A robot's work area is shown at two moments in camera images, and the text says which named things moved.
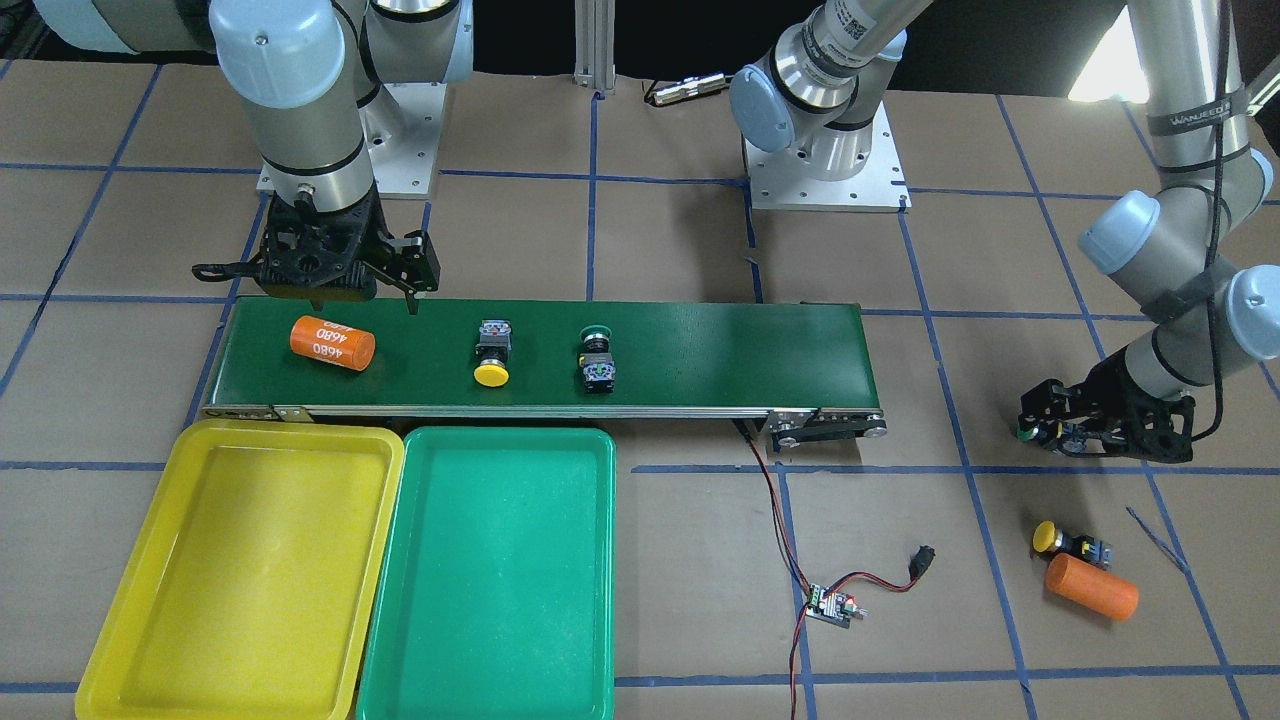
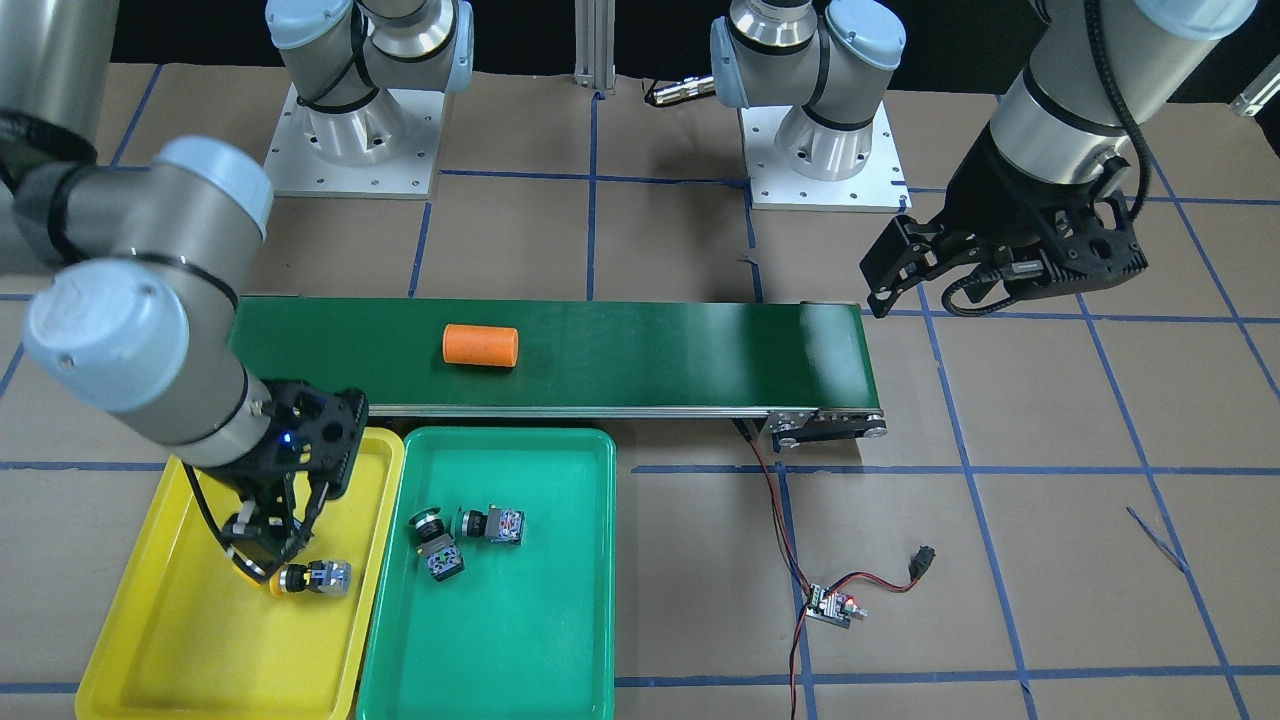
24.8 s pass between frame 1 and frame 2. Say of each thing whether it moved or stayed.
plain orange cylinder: moved
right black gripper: moved
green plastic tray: stayed
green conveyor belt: stayed
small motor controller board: stayed
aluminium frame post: stayed
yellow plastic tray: stayed
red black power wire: stayed
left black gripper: moved
